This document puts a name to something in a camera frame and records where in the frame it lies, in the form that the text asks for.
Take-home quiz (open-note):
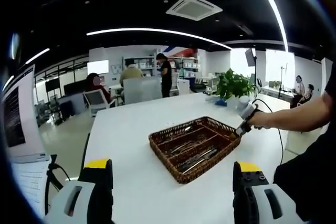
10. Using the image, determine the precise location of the white storage shelving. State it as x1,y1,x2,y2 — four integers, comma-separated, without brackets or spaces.
123,55,199,79

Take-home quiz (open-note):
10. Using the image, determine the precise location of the person's right hand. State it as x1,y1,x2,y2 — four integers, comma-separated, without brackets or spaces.
248,111,268,130

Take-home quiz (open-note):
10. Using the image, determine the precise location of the white mesh chair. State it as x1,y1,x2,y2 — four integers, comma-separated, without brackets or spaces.
83,89,116,117

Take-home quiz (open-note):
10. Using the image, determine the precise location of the white office chair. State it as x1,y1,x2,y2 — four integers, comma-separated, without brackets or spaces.
170,73,181,96

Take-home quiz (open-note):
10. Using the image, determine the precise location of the black equipment cart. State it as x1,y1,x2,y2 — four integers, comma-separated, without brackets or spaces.
52,97,76,125

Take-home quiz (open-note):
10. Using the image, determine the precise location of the white laptop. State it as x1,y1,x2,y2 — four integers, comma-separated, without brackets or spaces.
2,63,55,218

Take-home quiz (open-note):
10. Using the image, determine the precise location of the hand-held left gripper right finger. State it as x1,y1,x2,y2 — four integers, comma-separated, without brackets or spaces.
233,160,305,224

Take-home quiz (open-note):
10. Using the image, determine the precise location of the ceiling light strip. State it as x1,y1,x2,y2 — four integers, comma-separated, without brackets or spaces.
249,0,289,51
25,48,50,65
86,27,233,50

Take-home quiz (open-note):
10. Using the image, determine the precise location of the black monitor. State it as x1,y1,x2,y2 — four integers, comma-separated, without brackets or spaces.
64,81,89,95

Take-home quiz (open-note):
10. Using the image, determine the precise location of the black tripod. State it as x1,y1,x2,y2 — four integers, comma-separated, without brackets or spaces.
44,154,71,216

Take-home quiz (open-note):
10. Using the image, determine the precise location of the black television on stand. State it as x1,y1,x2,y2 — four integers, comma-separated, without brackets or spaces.
45,80,60,93

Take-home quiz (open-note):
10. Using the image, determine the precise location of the person's black clothing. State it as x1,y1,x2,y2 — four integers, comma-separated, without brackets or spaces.
272,61,336,222

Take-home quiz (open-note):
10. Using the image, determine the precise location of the thin metal stand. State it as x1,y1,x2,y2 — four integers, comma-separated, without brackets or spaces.
279,62,288,99

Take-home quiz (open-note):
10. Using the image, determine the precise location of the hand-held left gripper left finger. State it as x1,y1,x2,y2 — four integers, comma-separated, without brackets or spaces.
43,158,113,224

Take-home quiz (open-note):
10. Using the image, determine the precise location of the potted green plant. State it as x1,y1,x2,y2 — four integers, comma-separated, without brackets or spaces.
215,68,257,109

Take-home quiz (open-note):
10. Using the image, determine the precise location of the brown wicker storage tray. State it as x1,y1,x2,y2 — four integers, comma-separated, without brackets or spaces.
148,115,242,185

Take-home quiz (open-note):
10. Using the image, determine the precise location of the pile of steel utensils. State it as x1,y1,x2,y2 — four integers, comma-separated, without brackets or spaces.
164,125,220,174

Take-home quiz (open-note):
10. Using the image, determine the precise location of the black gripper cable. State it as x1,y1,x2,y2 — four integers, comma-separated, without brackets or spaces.
253,99,284,167

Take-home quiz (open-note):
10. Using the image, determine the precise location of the studio light on stand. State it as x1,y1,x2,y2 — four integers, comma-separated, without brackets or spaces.
245,48,259,88

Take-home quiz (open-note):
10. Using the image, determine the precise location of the bright white screen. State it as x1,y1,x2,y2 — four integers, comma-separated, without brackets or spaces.
87,60,110,76

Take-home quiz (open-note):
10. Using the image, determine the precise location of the translucent white chair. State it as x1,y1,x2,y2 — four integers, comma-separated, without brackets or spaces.
122,77,163,105

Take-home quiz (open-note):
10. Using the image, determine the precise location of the ceiling air conditioner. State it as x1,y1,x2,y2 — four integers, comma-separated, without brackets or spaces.
165,0,224,22

